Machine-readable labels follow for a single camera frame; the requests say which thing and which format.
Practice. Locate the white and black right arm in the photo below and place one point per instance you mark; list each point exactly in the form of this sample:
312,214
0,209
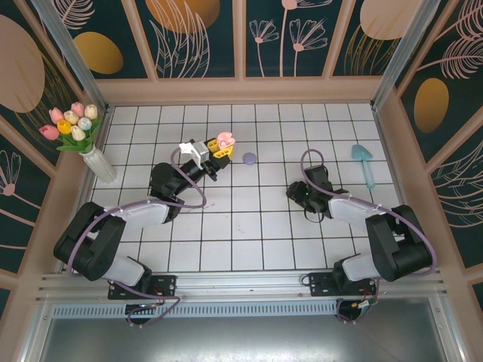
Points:
396,245

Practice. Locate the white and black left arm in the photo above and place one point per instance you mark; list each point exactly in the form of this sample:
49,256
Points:
90,245

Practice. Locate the teal garden trowel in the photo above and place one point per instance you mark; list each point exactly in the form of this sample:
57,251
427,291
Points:
358,152

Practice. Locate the white ribbed vase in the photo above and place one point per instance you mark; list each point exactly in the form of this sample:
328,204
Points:
100,167

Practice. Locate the artificial tulip bouquet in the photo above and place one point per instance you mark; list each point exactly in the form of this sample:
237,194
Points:
71,124

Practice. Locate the grey metal sheet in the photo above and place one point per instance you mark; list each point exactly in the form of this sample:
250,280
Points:
241,343

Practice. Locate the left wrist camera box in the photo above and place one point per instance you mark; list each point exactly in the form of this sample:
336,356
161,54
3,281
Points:
200,149

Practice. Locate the wall panel with orange disc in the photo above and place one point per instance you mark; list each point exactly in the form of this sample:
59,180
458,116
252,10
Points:
222,56

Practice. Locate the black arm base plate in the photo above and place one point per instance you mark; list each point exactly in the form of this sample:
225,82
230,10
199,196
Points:
319,284
166,286

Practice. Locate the wall panel with pink flowers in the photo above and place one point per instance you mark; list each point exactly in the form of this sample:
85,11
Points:
271,64
15,211

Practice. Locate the aluminium mounting rail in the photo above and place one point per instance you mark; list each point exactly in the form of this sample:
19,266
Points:
241,286

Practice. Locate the wall panel with pink disc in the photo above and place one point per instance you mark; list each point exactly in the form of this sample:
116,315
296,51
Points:
22,64
354,64

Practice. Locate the wall panel with orange oval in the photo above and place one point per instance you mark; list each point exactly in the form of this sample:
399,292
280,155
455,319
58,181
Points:
124,37
430,105

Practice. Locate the wall panel with pink leaves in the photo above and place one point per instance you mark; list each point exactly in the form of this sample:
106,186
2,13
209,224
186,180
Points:
460,196

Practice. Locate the aluminium corner post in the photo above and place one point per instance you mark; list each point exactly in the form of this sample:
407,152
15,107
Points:
400,53
75,60

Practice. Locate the wall panel with pink feather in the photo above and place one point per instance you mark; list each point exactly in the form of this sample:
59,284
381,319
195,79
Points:
464,56

